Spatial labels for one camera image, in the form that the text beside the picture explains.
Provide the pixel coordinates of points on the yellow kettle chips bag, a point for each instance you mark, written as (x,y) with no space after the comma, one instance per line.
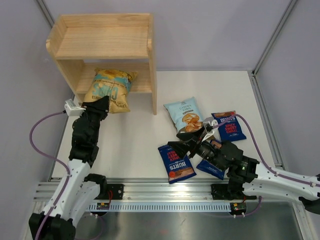
(115,84)

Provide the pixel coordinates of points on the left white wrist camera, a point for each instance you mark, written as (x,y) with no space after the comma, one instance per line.
(71,109)

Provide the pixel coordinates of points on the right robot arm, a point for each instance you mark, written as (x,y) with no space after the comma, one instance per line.
(248,177)

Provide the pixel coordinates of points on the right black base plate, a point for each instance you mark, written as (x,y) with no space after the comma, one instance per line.
(221,191)

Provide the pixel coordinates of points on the right aluminium frame post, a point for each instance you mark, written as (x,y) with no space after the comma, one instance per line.
(275,34)

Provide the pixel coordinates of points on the blue Burts bag left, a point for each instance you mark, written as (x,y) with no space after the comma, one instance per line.
(178,169)

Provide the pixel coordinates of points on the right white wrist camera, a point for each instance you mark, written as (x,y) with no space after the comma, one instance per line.
(210,127)

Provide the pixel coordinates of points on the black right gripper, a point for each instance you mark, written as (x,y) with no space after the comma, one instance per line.
(182,147)

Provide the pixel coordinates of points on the blue Burts bag right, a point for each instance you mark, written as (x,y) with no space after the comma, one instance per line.
(231,130)

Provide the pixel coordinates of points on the blue Burts bag middle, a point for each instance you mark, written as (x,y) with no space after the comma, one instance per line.
(208,167)

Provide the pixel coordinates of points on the blue burts bag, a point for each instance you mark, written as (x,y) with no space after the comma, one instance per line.
(178,169)
(208,167)
(231,130)

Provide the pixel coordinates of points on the light blue cassava chips bag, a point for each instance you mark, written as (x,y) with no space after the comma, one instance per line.
(185,115)

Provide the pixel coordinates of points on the aluminium frame post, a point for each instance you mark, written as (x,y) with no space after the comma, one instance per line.
(41,4)
(275,34)

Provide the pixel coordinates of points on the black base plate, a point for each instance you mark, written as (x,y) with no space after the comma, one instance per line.
(113,191)
(221,191)

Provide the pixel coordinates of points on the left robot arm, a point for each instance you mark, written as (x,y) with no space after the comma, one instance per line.
(77,188)

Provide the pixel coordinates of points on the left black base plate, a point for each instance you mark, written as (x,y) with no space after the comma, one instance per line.
(113,191)

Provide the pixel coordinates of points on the white slotted cable duct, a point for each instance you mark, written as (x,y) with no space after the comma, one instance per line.
(220,207)

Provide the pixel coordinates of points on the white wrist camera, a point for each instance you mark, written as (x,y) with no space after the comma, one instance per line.
(210,127)
(71,109)

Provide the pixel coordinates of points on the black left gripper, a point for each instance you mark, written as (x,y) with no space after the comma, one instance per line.
(100,107)

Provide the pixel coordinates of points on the left aluminium frame post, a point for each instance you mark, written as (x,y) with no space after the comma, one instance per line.
(41,4)

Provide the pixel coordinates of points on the wooden two-tier shelf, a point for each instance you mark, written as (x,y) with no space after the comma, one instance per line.
(79,43)

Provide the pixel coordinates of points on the aluminium mounting rail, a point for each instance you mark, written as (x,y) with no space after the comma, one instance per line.
(155,190)

